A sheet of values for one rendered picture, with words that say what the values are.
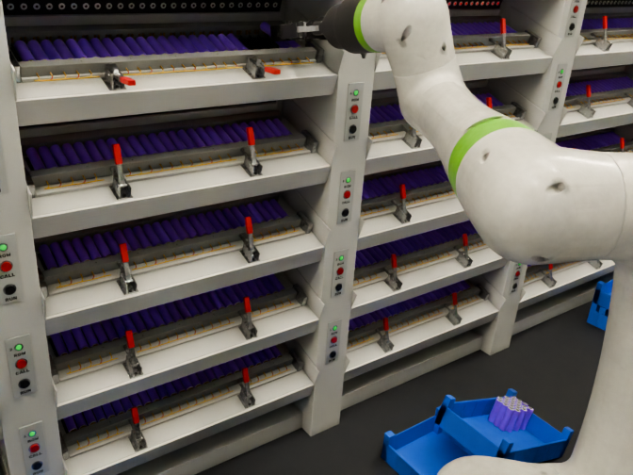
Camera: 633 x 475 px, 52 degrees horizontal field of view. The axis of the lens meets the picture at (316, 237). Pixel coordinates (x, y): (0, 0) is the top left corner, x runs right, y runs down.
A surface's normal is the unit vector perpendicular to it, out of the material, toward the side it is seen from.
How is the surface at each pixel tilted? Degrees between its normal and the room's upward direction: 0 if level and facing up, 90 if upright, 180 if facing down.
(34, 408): 90
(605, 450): 85
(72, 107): 108
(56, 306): 18
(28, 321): 90
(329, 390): 90
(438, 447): 0
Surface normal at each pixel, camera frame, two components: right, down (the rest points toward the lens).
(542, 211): -0.18, 0.17
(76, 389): 0.24, -0.74
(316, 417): 0.58, 0.38
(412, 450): 0.07, -0.90
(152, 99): 0.54, 0.64
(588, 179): 0.18, -0.37
